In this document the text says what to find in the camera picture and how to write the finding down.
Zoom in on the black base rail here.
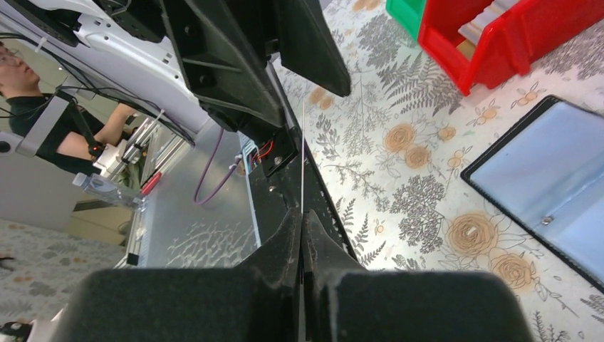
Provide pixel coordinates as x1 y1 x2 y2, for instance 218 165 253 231
247 62 358 260

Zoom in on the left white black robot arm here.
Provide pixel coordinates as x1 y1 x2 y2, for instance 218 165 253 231
1 1 351 136

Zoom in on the red handled tool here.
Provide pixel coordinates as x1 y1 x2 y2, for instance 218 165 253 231
140 171 162 196

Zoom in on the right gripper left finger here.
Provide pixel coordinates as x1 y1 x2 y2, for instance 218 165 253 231
52 209 302 341

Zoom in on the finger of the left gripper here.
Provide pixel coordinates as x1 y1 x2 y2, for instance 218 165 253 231
274 0 351 97
160 1 284 130

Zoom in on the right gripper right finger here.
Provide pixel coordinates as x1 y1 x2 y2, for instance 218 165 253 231
301 211 532 341

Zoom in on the green plastic bin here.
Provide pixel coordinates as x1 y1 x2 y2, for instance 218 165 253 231
386 0 427 41

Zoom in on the clear card stack in bin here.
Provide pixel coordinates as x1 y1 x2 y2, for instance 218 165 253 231
458 0 519 45

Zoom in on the clear plastic water bottle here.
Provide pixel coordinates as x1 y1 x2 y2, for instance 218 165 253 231
72 172 144 210

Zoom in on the black leather card holder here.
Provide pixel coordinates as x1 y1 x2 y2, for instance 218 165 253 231
462 95 603 289

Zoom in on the red plastic bin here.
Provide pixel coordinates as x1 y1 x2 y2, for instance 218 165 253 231
418 0 603 95

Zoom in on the floral table mat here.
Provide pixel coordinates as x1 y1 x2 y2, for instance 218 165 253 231
276 1 603 341

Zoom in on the person in black shirt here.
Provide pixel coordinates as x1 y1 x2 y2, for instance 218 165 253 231
1 44 136 175

